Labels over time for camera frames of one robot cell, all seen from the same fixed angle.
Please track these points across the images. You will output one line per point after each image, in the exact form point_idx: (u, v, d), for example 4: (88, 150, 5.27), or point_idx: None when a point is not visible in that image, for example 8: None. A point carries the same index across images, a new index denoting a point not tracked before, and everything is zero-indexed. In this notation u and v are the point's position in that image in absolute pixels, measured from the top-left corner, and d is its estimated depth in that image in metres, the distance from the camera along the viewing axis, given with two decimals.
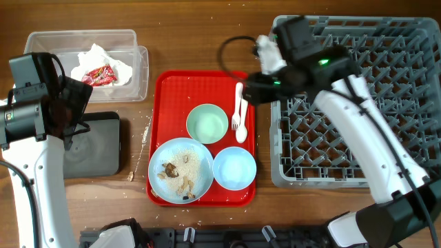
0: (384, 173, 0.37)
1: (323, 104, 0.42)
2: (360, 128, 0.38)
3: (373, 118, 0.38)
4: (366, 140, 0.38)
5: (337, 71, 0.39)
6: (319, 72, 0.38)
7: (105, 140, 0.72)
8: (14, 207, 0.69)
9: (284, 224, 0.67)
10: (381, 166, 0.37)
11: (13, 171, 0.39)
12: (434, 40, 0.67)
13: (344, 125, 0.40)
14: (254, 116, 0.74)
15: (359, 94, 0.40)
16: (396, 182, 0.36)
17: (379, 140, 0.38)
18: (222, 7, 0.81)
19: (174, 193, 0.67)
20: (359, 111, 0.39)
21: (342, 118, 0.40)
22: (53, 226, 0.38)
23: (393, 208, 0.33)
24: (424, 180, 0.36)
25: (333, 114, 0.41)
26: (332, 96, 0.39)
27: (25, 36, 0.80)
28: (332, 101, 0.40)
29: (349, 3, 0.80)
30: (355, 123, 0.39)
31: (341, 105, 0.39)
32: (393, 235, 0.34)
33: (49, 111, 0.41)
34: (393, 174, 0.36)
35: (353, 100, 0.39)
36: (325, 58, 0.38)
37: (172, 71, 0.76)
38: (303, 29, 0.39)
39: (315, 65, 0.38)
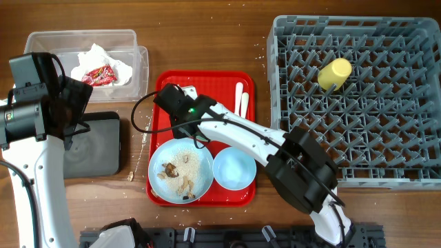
0: (255, 151, 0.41)
1: (207, 133, 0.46)
2: (227, 132, 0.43)
3: (236, 122, 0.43)
4: (238, 140, 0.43)
5: (202, 111, 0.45)
6: (189, 120, 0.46)
7: (105, 140, 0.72)
8: (14, 207, 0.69)
9: (284, 224, 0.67)
10: (252, 146, 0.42)
11: (13, 171, 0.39)
12: (434, 40, 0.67)
13: (222, 138, 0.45)
14: (254, 116, 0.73)
15: (219, 112, 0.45)
16: (265, 150, 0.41)
17: (240, 130, 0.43)
18: (222, 7, 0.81)
19: (174, 193, 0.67)
20: (216, 125, 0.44)
21: (218, 135, 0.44)
22: (54, 226, 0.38)
23: (269, 169, 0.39)
24: (285, 136, 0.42)
25: (212, 135, 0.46)
26: (203, 124, 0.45)
27: (25, 36, 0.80)
28: (206, 128, 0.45)
29: (349, 2, 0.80)
30: (222, 131, 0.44)
31: (211, 124, 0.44)
32: (291, 191, 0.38)
33: (49, 112, 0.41)
34: (262, 149, 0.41)
35: (215, 117, 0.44)
36: (192, 107, 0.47)
37: (172, 71, 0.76)
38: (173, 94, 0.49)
39: (185, 115, 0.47)
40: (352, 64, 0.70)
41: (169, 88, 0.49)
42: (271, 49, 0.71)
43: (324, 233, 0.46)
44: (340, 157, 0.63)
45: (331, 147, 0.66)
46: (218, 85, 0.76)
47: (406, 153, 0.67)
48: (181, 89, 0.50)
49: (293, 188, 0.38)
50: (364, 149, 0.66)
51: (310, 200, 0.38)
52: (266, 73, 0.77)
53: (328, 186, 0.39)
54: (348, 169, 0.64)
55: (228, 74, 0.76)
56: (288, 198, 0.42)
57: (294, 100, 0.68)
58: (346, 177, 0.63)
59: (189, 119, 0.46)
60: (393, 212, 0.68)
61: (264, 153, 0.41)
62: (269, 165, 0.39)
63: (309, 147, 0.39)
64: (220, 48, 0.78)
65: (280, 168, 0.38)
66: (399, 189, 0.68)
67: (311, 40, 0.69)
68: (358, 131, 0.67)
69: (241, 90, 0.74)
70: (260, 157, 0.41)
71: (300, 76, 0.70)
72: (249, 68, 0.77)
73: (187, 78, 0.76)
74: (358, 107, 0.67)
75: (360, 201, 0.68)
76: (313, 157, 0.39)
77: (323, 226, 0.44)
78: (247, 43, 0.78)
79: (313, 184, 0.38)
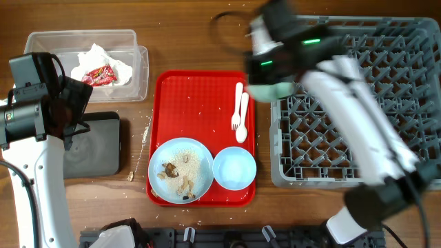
0: (375, 156, 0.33)
1: (309, 84, 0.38)
2: (351, 111, 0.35)
3: (363, 101, 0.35)
4: (354, 121, 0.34)
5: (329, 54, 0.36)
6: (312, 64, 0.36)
7: (105, 140, 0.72)
8: (14, 207, 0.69)
9: (284, 224, 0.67)
10: (371, 148, 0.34)
11: (13, 171, 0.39)
12: (434, 40, 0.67)
13: (331, 106, 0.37)
14: (254, 116, 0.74)
15: (350, 75, 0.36)
16: (385, 163, 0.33)
17: (371, 122, 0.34)
18: (222, 7, 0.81)
19: (174, 193, 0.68)
20: (347, 93, 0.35)
21: (330, 98, 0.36)
22: (53, 226, 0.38)
23: (383, 191, 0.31)
24: (413, 162, 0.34)
25: (320, 94, 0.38)
26: (322, 74, 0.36)
27: (25, 36, 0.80)
28: (315, 76, 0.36)
29: (349, 2, 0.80)
30: (344, 103, 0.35)
31: (318, 80, 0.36)
32: (381, 213, 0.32)
33: (49, 112, 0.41)
34: (386, 160, 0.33)
35: (346, 82, 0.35)
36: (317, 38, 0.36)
37: (172, 71, 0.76)
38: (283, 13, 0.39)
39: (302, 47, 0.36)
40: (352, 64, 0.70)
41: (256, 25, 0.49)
42: None
43: (339, 232, 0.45)
44: (339, 157, 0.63)
45: (331, 147, 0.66)
46: (218, 85, 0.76)
47: None
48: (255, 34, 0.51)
49: (382, 214, 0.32)
50: None
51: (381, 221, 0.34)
52: None
53: None
54: (348, 169, 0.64)
55: (228, 74, 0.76)
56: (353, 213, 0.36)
57: (294, 100, 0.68)
58: (346, 177, 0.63)
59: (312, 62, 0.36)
60: None
61: (381, 164, 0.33)
62: (385, 189, 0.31)
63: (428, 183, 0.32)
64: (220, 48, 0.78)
65: (391, 192, 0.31)
66: None
67: None
68: None
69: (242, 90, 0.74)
70: (374, 167, 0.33)
71: None
72: None
73: (187, 78, 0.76)
74: None
75: None
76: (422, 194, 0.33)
77: (343, 226, 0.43)
78: (247, 43, 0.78)
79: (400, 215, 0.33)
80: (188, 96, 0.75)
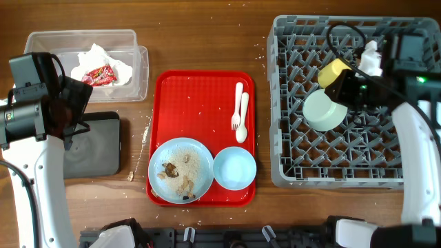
0: (424, 197, 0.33)
1: (398, 118, 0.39)
2: (423, 149, 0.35)
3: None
4: (422, 161, 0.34)
5: (431, 96, 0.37)
6: (408, 91, 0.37)
7: (105, 140, 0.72)
8: (14, 207, 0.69)
9: (284, 224, 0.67)
10: (426, 191, 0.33)
11: (13, 171, 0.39)
12: (434, 40, 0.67)
13: (408, 142, 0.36)
14: (254, 116, 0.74)
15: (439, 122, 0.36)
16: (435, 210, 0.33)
17: (434, 164, 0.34)
18: (222, 7, 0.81)
19: (174, 193, 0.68)
20: (431, 137, 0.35)
21: (408, 133, 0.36)
22: (54, 226, 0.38)
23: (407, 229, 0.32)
24: None
25: (402, 132, 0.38)
26: (413, 111, 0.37)
27: (25, 36, 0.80)
28: (411, 114, 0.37)
29: (350, 2, 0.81)
30: (422, 142, 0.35)
31: (414, 121, 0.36)
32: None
33: (49, 112, 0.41)
34: (435, 204, 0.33)
35: (431, 122, 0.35)
36: (424, 78, 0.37)
37: (172, 71, 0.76)
38: (415, 45, 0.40)
39: (409, 78, 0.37)
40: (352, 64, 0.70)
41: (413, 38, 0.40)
42: (271, 49, 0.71)
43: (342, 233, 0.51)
44: (339, 157, 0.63)
45: (331, 147, 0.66)
46: (218, 85, 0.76)
47: None
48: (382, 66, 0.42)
49: None
50: (364, 149, 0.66)
51: None
52: (266, 73, 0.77)
53: None
54: (348, 169, 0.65)
55: (229, 74, 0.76)
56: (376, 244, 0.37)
57: (294, 99, 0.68)
58: (346, 177, 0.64)
59: (411, 91, 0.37)
60: (393, 212, 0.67)
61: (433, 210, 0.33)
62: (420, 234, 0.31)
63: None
64: (220, 48, 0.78)
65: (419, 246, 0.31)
66: (399, 189, 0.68)
67: (311, 40, 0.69)
68: (359, 131, 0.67)
69: (241, 90, 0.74)
70: (419, 205, 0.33)
71: (301, 76, 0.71)
72: (250, 68, 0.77)
73: (187, 77, 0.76)
74: None
75: (359, 201, 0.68)
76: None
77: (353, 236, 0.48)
78: (247, 43, 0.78)
79: None
80: (188, 96, 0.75)
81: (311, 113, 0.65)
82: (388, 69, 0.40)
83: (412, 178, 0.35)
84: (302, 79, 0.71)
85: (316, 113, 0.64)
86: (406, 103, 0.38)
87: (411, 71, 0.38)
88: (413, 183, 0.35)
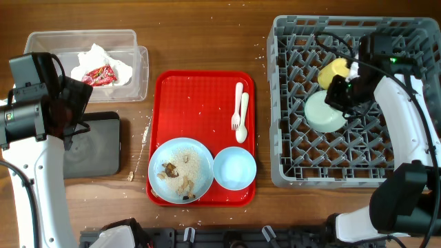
0: (411, 146, 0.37)
1: (379, 91, 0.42)
2: (405, 109, 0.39)
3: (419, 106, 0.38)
4: (404, 118, 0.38)
5: (404, 70, 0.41)
6: (386, 68, 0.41)
7: (105, 140, 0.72)
8: (14, 207, 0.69)
9: (284, 224, 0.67)
10: (412, 140, 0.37)
11: (13, 171, 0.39)
12: (434, 40, 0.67)
13: (391, 107, 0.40)
14: (254, 116, 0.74)
15: (414, 88, 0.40)
16: (421, 154, 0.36)
17: (416, 119, 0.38)
18: (222, 7, 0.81)
19: (174, 193, 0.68)
20: (408, 98, 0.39)
21: (391, 100, 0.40)
22: (54, 226, 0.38)
23: (397, 174, 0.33)
24: None
25: (386, 101, 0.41)
26: (390, 80, 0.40)
27: (25, 36, 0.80)
28: (389, 85, 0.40)
29: (349, 2, 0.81)
30: (403, 102, 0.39)
31: (393, 89, 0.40)
32: (396, 195, 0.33)
33: (49, 111, 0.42)
34: (422, 151, 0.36)
35: (408, 87, 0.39)
36: (396, 58, 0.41)
37: (172, 71, 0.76)
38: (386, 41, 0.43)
39: (382, 59, 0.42)
40: None
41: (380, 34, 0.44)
42: (271, 49, 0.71)
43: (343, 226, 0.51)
44: (339, 157, 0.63)
45: (331, 147, 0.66)
46: (218, 85, 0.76)
47: None
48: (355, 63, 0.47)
49: (402, 204, 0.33)
50: (364, 149, 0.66)
51: (396, 222, 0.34)
52: (266, 73, 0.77)
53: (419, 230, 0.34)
54: (348, 169, 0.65)
55: (229, 74, 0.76)
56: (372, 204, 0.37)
57: (294, 99, 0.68)
58: (346, 177, 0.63)
59: (388, 69, 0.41)
60: None
61: (419, 155, 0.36)
62: (411, 173, 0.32)
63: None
64: (220, 48, 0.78)
65: (411, 184, 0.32)
66: None
67: (311, 41, 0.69)
68: (359, 131, 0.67)
69: (241, 90, 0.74)
70: (407, 155, 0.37)
71: (300, 76, 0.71)
72: (250, 68, 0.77)
73: (187, 78, 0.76)
74: None
75: (360, 201, 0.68)
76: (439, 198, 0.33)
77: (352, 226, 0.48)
78: (247, 43, 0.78)
79: (413, 218, 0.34)
80: (188, 96, 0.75)
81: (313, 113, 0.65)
82: (366, 58, 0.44)
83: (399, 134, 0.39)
84: (302, 80, 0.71)
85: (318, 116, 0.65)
86: (384, 77, 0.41)
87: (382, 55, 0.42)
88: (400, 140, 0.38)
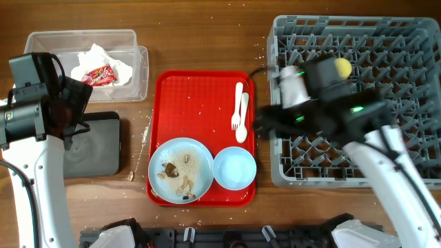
0: (419, 235, 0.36)
1: (357, 158, 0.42)
2: (395, 187, 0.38)
3: (407, 175, 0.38)
4: (401, 203, 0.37)
5: (376, 116, 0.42)
6: (357, 120, 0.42)
7: (106, 140, 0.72)
8: (14, 207, 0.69)
9: (284, 224, 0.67)
10: (417, 228, 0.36)
11: (13, 171, 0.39)
12: (434, 40, 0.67)
13: (379, 183, 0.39)
14: (254, 116, 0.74)
15: (394, 147, 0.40)
16: (431, 240, 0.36)
17: (414, 200, 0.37)
18: (222, 7, 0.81)
19: (174, 193, 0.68)
20: (395, 168, 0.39)
21: (374, 173, 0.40)
22: (54, 226, 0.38)
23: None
24: None
25: (365, 169, 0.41)
26: (368, 148, 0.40)
27: (25, 36, 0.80)
28: (369, 153, 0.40)
29: (349, 2, 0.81)
30: (391, 180, 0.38)
31: (376, 158, 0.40)
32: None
33: (49, 111, 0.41)
34: (431, 238, 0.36)
35: (390, 153, 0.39)
36: (362, 105, 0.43)
37: (172, 71, 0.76)
38: (332, 69, 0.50)
39: (349, 116, 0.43)
40: (352, 64, 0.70)
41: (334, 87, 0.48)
42: (271, 49, 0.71)
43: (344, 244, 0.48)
44: (339, 158, 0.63)
45: (331, 147, 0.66)
46: (218, 85, 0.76)
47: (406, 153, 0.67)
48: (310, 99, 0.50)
49: None
50: None
51: None
52: (266, 73, 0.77)
53: None
54: (348, 169, 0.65)
55: (229, 74, 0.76)
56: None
57: None
58: (346, 177, 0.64)
59: (360, 120, 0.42)
60: None
61: (430, 240, 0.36)
62: None
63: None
64: (220, 48, 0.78)
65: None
66: None
67: (311, 40, 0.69)
68: None
69: (242, 90, 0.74)
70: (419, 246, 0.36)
71: None
72: (250, 68, 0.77)
73: (187, 78, 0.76)
74: None
75: (360, 201, 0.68)
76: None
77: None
78: (247, 43, 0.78)
79: None
80: (188, 96, 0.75)
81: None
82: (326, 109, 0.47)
83: (397, 219, 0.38)
84: None
85: None
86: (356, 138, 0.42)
87: (342, 102, 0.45)
88: (397, 220, 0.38)
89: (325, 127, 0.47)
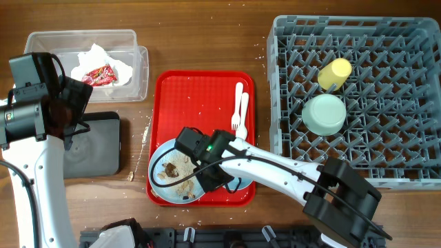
0: (289, 187, 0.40)
1: (228, 171, 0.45)
2: (253, 170, 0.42)
3: (259, 158, 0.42)
4: (262, 174, 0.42)
5: (221, 149, 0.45)
6: (209, 160, 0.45)
7: (106, 140, 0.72)
8: (14, 207, 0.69)
9: (284, 224, 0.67)
10: (284, 183, 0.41)
11: (13, 171, 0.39)
12: (434, 40, 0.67)
13: (244, 174, 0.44)
14: (254, 116, 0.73)
15: (240, 147, 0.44)
16: (300, 187, 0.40)
17: (268, 167, 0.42)
18: (222, 7, 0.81)
19: (174, 193, 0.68)
20: (239, 162, 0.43)
21: (242, 171, 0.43)
22: (54, 226, 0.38)
23: (308, 208, 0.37)
24: (318, 169, 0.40)
25: (236, 173, 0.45)
26: (224, 163, 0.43)
27: (25, 36, 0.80)
28: (229, 164, 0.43)
29: (349, 2, 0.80)
30: (247, 169, 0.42)
31: (233, 164, 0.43)
32: (339, 231, 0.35)
33: (49, 112, 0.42)
34: (296, 187, 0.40)
35: (238, 154, 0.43)
36: (209, 145, 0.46)
37: (172, 71, 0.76)
38: (192, 134, 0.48)
39: (203, 152, 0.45)
40: (352, 64, 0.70)
41: (185, 132, 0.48)
42: (271, 49, 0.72)
43: None
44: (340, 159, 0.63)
45: (331, 147, 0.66)
46: (218, 85, 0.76)
47: (406, 153, 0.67)
48: (192, 157, 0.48)
49: (337, 223, 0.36)
50: (364, 149, 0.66)
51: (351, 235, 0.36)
52: (266, 73, 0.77)
53: (370, 217, 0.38)
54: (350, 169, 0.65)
55: (229, 74, 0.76)
56: (325, 234, 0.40)
57: (294, 99, 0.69)
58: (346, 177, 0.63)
59: (209, 159, 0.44)
60: (393, 212, 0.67)
61: (298, 189, 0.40)
62: (311, 204, 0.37)
63: (348, 179, 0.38)
64: (220, 48, 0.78)
65: (322, 207, 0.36)
66: (399, 189, 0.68)
67: (311, 40, 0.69)
68: (359, 131, 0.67)
69: (242, 90, 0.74)
70: (295, 195, 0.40)
71: (300, 76, 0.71)
72: (250, 68, 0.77)
73: (187, 78, 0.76)
74: (358, 107, 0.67)
75: None
76: (353, 189, 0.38)
77: None
78: (247, 43, 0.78)
79: (346, 222, 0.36)
80: (188, 96, 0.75)
81: (317, 108, 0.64)
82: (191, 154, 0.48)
83: (275, 187, 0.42)
84: (302, 80, 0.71)
85: (325, 116, 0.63)
86: (220, 163, 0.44)
87: (202, 143, 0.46)
88: (278, 187, 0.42)
89: (206, 163, 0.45)
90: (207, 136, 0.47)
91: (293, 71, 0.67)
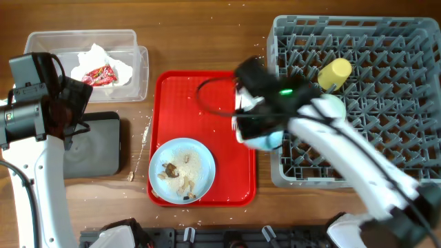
0: (374, 191, 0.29)
1: (297, 131, 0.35)
2: (336, 149, 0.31)
3: (351, 137, 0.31)
4: (346, 160, 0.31)
5: (303, 100, 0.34)
6: (278, 105, 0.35)
7: (105, 140, 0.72)
8: (14, 207, 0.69)
9: (284, 224, 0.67)
10: (368, 183, 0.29)
11: (12, 171, 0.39)
12: (434, 40, 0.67)
13: (320, 146, 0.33)
14: None
15: (330, 114, 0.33)
16: (386, 195, 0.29)
17: (357, 155, 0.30)
18: (222, 7, 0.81)
19: (175, 193, 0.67)
20: (321, 128, 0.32)
21: (316, 140, 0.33)
22: (54, 226, 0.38)
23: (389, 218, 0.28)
24: (415, 188, 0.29)
25: (306, 138, 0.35)
26: (300, 120, 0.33)
27: (25, 36, 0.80)
28: (302, 126, 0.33)
29: (349, 2, 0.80)
30: (328, 140, 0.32)
31: (309, 127, 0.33)
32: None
33: (49, 111, 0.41)
34: (386, 195, 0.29)
35: (323, 120, 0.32)
36: (287, 89, 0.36)
37: (172, 71, 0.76)
38: (260, 68, 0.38)
39: (275, 95, 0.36)
40: (352, 64, 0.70)
41: (252, 63, 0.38)
42: (271, 49, 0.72)
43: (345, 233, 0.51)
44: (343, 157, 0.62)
45: None
46: (218, 85, 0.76)
47: (406, 153, 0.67)
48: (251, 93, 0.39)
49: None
50: None
51: None
52: None
53: None
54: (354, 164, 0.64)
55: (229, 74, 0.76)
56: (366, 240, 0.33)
57: None
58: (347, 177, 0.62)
59: (282, 105, 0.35)
60: None
61: (386, 200, 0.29)
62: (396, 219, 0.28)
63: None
64: (220, 48, 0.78)
65: (409, 230, 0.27)
66: None
67: (311, 40, 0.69)
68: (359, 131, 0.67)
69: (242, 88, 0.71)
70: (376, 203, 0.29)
71: None
72: None
73: (187, 78, 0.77)
74: (358, 107, 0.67)
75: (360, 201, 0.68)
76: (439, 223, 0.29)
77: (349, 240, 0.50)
78: (247, 43, 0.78)
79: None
80: (188, 96, 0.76)
81: None
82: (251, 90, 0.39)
83: (353, 181, 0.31)
84: None
85: None
86: (293, 118, 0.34)
87: (274, 86, 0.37)
88: (355, 184, 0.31)
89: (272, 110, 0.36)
90: (284, 79, 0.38)
91: (293, 71, 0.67)
